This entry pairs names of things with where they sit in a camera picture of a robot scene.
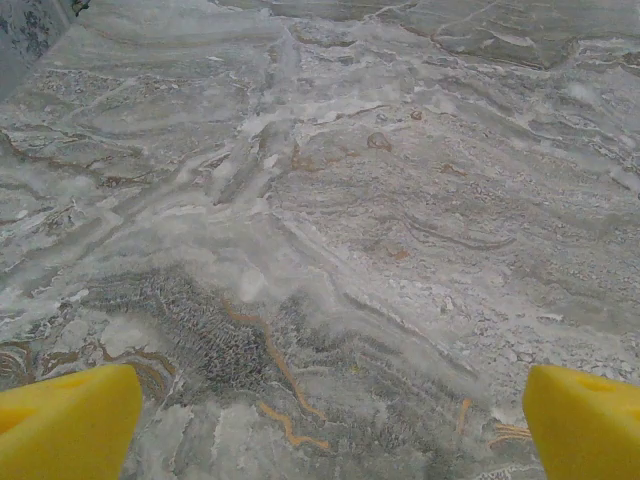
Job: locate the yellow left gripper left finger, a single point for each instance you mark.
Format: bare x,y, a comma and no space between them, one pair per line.
65,425

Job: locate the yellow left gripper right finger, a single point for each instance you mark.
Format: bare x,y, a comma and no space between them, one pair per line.
590,430

